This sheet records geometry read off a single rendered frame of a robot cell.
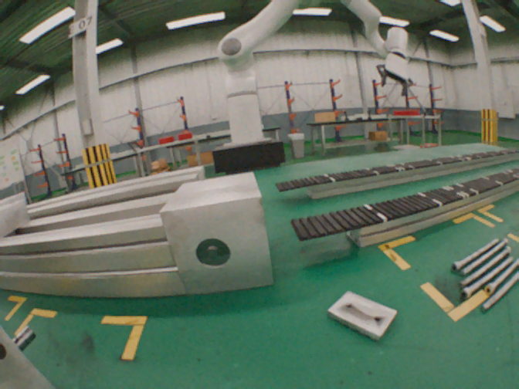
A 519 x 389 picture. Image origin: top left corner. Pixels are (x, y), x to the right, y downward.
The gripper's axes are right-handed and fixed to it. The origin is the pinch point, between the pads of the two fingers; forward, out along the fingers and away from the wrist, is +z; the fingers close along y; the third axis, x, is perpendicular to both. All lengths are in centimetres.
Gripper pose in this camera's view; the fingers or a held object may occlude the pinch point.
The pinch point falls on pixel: (394, 88)
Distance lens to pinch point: 96.2
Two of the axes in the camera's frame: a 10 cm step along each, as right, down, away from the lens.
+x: 0.4, 0.1, 10.0
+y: 9.5, 3.0, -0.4
